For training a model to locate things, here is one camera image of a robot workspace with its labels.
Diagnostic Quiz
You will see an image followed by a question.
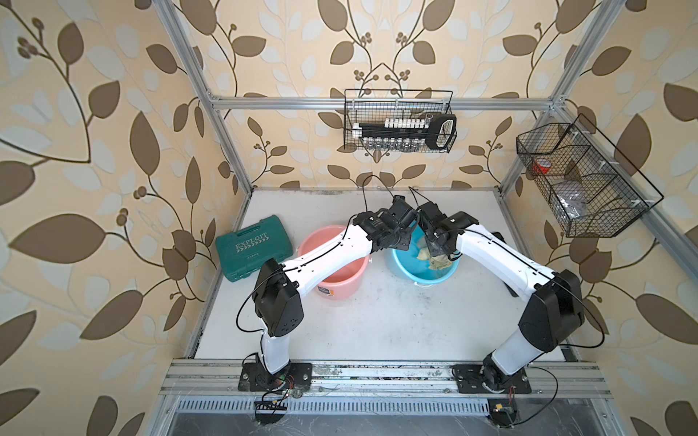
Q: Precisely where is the wire basket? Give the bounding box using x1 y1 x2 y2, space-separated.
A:
342 88 457 154
516 114 665 238

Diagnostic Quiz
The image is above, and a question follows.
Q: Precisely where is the black flat case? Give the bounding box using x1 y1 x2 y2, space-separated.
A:
487 232 522 298

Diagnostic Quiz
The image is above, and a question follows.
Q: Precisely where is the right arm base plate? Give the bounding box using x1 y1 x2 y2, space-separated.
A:
452 363 533 394

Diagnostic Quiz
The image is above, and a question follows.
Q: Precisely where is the back wire basket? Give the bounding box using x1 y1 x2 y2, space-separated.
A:
342 88 457 154

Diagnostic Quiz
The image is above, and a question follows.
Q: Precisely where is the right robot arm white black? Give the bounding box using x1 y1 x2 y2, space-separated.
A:
419 210 599 392

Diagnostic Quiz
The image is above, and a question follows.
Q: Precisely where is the beige cleaning cloth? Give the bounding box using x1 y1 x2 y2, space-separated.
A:
417 246 453 271

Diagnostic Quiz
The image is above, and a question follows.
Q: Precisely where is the aluminium front rail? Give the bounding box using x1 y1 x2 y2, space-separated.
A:
160 358 612 399

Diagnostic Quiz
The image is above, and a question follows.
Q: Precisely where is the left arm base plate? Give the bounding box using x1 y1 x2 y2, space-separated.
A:
237 362 313 392

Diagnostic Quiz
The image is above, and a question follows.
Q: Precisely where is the black socket holder rail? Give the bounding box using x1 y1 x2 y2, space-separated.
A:
349 114 457 153

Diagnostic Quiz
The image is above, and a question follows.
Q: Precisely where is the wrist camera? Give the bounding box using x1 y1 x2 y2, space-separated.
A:
388 194 418 227
417 201 446 231

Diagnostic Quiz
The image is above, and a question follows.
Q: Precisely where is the clear plastic bag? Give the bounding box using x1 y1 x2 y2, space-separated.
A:
552 181 587 220

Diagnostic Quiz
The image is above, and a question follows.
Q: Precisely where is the light blue plastic bucket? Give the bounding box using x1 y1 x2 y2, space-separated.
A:
385 225 460 287

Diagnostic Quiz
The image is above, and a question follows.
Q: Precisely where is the right wire basket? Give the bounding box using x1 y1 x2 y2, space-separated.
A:
516 114 665 238

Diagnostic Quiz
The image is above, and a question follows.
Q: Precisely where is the pink plastic bucket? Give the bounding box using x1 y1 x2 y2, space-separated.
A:
298 225 371 300

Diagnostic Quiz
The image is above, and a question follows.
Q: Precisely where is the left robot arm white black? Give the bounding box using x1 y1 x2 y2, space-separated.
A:
248 205 418 383

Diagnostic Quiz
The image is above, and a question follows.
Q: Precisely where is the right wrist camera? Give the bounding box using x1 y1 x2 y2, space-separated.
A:
417 201 446 231

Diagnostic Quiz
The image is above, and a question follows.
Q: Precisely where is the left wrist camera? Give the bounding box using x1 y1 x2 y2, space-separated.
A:
388 194 418 227

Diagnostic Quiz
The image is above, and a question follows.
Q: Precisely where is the green tool case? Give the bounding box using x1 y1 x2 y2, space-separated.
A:
214 214 294 283

